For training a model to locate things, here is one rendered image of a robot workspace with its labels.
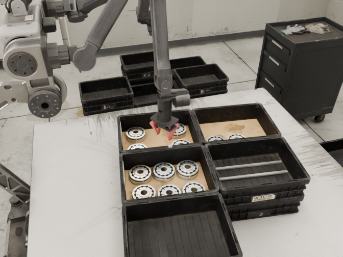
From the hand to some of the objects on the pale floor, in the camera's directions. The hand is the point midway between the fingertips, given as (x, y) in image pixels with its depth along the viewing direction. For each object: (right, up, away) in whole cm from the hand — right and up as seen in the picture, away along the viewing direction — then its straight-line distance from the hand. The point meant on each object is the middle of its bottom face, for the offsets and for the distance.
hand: (164, 135), depth 143 cm
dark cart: (+120, +16, +194) cm, 228 cm away
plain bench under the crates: (+16, -83, +67) cm, 108 cm away
